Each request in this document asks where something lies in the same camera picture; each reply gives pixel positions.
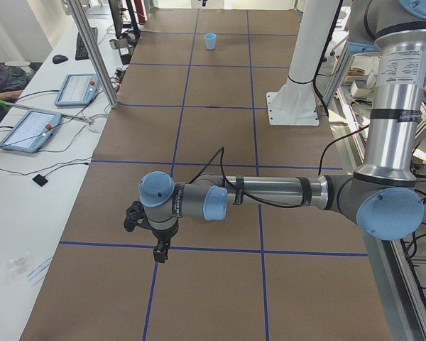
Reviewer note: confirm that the black computer monitor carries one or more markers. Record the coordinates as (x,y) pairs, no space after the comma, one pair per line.
(118,11)

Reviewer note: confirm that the light blue plastic cup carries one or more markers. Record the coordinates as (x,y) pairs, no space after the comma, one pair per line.
(210,41)

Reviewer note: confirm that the lower blue teach pendant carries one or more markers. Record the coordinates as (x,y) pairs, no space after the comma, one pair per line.
(31,132)

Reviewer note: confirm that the upper blue teach pendant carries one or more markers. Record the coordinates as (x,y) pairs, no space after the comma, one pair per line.
(77,90)

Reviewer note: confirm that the small black square pad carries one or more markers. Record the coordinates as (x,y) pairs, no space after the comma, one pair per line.
(40,180)

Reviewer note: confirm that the blue teach pendant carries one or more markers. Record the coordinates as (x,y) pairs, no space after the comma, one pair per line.
(31,132)
(77,90)

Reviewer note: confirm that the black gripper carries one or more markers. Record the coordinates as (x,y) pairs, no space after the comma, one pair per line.
(165,234)

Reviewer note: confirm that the black computer mouse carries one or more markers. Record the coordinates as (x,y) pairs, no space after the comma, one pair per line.
(58,59)

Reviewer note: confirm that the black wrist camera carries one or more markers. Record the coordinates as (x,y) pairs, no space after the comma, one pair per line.
(136,217)

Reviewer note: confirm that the green handled metal rod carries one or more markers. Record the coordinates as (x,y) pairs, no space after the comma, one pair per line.
(7,105)

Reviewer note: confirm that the aluminium frame post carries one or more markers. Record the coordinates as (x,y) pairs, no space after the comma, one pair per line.
(95,56)

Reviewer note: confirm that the seated person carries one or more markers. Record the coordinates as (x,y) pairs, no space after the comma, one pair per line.
(13,81)

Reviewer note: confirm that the black keyboard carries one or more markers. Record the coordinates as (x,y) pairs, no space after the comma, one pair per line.
(81,52)

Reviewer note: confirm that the white pole base plate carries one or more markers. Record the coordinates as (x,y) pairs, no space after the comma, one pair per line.
(293,105)

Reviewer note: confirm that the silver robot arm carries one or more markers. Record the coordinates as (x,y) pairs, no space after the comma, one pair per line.
(382,26)

